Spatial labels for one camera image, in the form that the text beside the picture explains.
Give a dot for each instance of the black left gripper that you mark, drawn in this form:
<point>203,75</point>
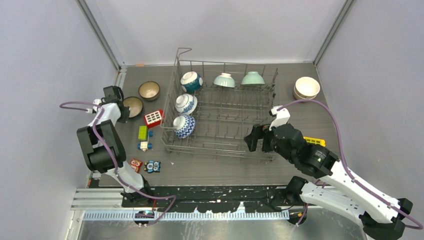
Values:
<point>124,118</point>

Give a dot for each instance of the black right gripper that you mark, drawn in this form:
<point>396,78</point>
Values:
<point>259,131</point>

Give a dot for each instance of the dark teal glazed bowl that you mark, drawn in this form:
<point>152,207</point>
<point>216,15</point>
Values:
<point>134,104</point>

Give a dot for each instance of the brown patterned bowl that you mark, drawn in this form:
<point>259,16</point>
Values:
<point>149,90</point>

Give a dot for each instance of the beige ceramic bowl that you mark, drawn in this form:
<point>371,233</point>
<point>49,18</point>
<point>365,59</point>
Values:
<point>299,96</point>
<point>307,87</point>

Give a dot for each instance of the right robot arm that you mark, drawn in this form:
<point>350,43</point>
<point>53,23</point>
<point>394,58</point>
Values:
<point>378,214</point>

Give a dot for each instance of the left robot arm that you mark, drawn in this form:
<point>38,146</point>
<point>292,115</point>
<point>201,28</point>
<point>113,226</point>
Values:
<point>103,150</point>

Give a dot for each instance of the green toy block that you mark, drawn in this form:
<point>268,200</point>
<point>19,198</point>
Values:
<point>143,133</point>

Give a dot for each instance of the red white toy window block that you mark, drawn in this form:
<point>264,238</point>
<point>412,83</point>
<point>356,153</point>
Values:
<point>154,118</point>

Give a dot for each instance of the yellow toy window block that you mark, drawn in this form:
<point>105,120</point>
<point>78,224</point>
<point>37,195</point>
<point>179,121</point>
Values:
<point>316,141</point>

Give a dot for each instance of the mint green bowl right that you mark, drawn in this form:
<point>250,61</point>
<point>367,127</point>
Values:
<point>252,78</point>

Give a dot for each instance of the pale green bowl middle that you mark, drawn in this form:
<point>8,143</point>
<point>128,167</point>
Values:
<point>224,80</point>

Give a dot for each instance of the white bowl blue zigzag pattern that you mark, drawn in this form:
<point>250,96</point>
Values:
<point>184,126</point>

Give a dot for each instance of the white bowl blue floral pattern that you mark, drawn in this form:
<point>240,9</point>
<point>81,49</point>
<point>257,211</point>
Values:
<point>185,104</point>

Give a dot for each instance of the teal white bowl back left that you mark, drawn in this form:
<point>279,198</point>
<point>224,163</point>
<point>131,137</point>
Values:
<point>191,81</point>

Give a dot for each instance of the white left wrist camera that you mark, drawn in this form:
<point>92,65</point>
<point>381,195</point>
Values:
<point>96,107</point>

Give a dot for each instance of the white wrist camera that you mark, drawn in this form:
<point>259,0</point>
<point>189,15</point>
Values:
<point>96,107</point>
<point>281,116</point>

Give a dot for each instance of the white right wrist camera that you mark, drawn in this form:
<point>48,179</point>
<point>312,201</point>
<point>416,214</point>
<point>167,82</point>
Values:
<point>281,116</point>

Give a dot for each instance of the grey wire dish rack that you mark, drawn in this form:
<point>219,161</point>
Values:
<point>224,115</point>

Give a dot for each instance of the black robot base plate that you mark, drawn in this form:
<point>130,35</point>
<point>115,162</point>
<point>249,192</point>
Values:
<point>217,199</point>

